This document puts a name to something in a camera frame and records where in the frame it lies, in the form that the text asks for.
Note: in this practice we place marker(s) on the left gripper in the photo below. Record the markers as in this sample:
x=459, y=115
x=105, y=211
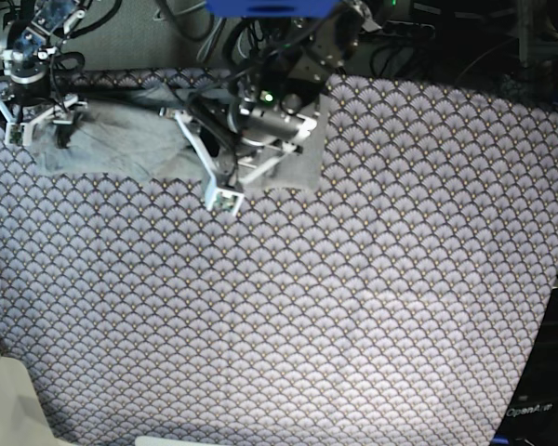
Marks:
x=273, y=139

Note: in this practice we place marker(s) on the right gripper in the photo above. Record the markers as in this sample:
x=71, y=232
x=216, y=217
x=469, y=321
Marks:
x=35, y=63

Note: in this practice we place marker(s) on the grey T-shirt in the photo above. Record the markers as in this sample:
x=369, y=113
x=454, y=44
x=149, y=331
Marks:
x=122, y=135

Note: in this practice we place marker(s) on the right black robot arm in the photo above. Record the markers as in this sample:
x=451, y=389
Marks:
x=51, y=15

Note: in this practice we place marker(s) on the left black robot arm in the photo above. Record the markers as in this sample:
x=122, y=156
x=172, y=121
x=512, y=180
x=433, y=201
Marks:
x=295, y=55

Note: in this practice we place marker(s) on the fan-patterned tablecloth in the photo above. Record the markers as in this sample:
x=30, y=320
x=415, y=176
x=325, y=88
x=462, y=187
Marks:
x=396, y=303

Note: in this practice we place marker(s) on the black power strip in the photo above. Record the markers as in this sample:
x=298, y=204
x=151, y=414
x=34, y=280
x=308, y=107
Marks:
x=407, y=30

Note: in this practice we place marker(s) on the beige chair at lower left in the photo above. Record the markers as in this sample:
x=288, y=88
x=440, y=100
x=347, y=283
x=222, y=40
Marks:
x=22, y=420

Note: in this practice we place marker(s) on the black OpenArm box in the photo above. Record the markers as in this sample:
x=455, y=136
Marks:
x=532, y=415

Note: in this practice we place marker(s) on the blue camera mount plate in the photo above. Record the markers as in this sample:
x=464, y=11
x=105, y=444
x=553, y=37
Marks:
x=270, y=8

